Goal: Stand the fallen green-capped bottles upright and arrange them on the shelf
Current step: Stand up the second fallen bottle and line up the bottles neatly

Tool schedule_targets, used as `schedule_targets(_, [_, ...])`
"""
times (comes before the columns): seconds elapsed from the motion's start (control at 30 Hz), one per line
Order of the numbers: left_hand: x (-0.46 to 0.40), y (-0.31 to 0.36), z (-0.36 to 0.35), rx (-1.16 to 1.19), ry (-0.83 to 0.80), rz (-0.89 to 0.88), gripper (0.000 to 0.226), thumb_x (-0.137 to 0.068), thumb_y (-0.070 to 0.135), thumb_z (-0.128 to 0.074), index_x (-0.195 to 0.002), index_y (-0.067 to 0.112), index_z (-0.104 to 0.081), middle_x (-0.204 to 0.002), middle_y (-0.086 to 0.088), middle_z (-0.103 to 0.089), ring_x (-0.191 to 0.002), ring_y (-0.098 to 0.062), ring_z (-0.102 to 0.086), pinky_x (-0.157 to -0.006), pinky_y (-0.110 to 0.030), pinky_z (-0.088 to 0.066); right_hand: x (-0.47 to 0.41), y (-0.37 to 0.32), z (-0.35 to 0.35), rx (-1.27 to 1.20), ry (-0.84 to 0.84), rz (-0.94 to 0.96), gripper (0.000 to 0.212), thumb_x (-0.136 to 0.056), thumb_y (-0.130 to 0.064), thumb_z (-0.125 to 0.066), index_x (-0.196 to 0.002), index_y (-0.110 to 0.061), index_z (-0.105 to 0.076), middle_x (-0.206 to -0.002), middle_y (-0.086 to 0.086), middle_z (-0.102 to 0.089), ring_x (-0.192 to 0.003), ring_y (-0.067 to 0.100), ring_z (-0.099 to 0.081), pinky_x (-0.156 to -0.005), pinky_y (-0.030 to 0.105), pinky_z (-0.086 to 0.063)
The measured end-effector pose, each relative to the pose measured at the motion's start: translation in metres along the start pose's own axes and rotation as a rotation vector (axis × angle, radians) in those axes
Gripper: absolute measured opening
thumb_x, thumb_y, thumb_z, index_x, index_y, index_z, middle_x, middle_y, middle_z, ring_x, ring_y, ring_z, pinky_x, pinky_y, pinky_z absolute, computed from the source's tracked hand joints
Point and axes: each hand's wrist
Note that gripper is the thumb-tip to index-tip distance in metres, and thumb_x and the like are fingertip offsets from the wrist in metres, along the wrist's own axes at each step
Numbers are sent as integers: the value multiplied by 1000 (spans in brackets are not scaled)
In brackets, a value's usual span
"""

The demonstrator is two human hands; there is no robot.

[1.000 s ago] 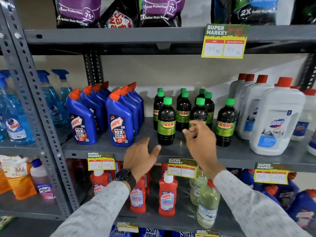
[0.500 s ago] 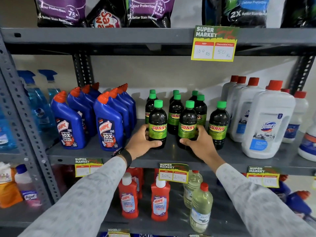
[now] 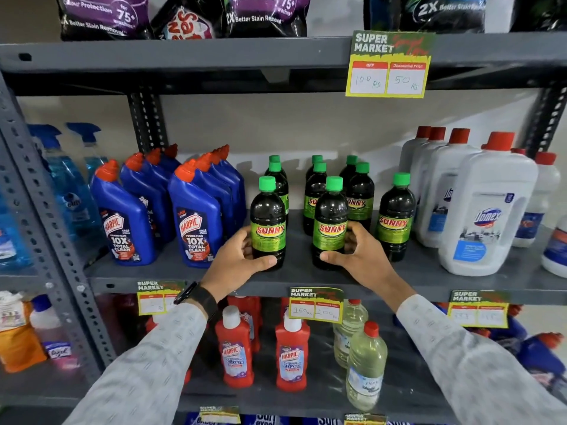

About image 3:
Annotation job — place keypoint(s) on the blue red-capped bottle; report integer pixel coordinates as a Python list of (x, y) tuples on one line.
[(507, 331), (540, 354)]

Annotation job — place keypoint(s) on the orange refill pouch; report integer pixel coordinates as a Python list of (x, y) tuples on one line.
[(20, 340)]

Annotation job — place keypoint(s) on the group of blue toilet cleaner bottles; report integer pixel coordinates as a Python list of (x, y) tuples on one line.
[(195, 216)]

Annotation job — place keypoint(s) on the dark green-capped cleaner bottle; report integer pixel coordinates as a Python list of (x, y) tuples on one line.
[(268, 207), (330, 207)]

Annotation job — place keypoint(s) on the blue glass cleaner spray bottle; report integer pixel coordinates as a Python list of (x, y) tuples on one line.
[(11, 243), (91, 150), (66, 190)]

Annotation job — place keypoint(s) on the dark blue detergent bag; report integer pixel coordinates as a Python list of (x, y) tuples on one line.
[(438, 11)]

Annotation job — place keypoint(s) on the person's left thumb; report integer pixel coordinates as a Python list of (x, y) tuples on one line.
[(261, 263)]

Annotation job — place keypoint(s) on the person's left hand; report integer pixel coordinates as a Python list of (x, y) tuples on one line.
[(230, 265)]

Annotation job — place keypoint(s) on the group of white red-capped bottles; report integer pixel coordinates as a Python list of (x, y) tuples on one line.
[(483, 207)]

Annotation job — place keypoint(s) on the person's left forearm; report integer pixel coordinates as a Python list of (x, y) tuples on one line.
[(141, 376)]

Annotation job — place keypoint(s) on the clear bottle blue cap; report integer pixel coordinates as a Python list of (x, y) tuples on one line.
[(51, 331)]

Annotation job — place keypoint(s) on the white bottle orange label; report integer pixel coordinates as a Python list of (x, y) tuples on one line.
[(556, 252)]

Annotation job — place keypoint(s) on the small yellow price tag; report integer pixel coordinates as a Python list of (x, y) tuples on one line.
[(478, 309), (219, 416), (153, 298), (365, 419), (315, 305)]

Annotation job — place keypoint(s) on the black wrist watch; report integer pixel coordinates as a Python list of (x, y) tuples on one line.
[(199, 297)]

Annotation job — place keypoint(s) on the clear yellowish liquid bottle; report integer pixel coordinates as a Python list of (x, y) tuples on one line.
[(350, 336), (366, 371)]

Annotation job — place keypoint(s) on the purple detergent bag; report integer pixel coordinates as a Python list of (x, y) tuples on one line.
[(106, 15), (265, 13)]

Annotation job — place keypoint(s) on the person's right thumb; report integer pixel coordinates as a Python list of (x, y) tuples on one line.
[(337, 258)]

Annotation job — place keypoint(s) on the person's right forearm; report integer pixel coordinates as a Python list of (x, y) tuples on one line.
[(469, 371)]

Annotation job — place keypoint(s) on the red white-capped cleaner bottle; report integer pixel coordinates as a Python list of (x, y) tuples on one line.
[(252, 314), (292, 354), (234, 349)]

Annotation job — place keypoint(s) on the blue detergent packets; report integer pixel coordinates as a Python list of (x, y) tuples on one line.
[(283, 421)]

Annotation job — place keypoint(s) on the person's right hand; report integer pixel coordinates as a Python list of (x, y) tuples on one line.
[(370, 265)]

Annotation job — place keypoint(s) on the large yellow price tag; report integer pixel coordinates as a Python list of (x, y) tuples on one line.
[(389, 66)]

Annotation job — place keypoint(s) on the red and white detergent bag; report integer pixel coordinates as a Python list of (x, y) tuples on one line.
[(188, 22)]

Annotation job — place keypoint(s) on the grey metal shelving rack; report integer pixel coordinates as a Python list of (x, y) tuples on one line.
[(265, 55)]

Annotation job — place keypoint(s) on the dark green detergent bag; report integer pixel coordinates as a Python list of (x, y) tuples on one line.
[(538, 11)]

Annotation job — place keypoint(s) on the group of dark green-capped bottles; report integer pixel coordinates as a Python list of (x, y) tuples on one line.
[(395, 212)]

